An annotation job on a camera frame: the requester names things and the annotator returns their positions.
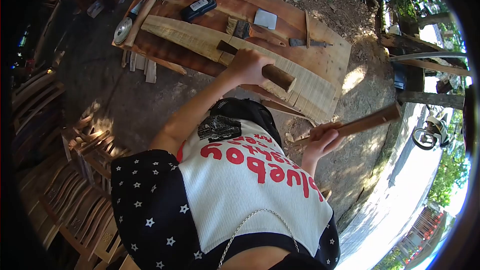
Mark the pale carved wooden plank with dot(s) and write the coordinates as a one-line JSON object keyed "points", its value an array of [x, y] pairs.
{"points": [[187, 35]]}

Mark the stack of wooden chair parts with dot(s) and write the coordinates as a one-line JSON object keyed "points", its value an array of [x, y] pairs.
{"points": [[75, 195]]}

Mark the person's right hand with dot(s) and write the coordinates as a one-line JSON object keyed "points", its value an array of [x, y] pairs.
{"points": [[318, 144]]}

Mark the person's left fingers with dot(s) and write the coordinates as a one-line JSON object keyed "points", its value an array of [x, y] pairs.
{"points": [[258, 62]]}

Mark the thin wooden strip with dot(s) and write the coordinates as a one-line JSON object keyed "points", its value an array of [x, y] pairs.
{"points": [[307, 26]]}

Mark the person's right fingers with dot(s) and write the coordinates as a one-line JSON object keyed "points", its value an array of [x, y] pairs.
{"points": [[330, 138]]}

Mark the brown wooden mallet stick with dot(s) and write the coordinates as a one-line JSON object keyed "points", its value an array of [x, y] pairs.
{"points": [[371, 120]]}

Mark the person's body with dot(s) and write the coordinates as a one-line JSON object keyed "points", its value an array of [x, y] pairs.
{"points": [[240, 195]]}

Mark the black box with white label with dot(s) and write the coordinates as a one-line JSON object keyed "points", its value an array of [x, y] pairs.
{"points": [[198, 7]]}

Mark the pile of wood offcuts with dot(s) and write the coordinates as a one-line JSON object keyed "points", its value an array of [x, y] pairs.
{"points": [[150, 73]]}

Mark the rough wooden beam frame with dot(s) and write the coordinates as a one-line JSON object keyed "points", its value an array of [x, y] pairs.
{"points": [[427, 99]]}

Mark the person's left hand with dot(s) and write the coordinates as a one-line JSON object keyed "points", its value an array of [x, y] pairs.
{"points": [[245, 69]]}

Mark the reddish wooden work board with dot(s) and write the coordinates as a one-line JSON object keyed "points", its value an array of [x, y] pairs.
{"points": [[240, 5]]}

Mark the angle grinder with silver disc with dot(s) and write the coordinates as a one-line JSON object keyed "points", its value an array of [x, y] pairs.
{"points": [[123, 30]]}

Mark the grey rectangular block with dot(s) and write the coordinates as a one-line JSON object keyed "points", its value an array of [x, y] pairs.
{"points": [[265, 18]]}

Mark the small dark metal chisel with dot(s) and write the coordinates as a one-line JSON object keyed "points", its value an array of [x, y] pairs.
{"points": [[303, 42]]}

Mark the parked motorbike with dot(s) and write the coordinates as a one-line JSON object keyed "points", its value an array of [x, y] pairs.
{"points": [[435, 131]]}

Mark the long wood sliver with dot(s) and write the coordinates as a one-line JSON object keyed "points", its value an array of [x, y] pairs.
{"points": [[285, 108]]}

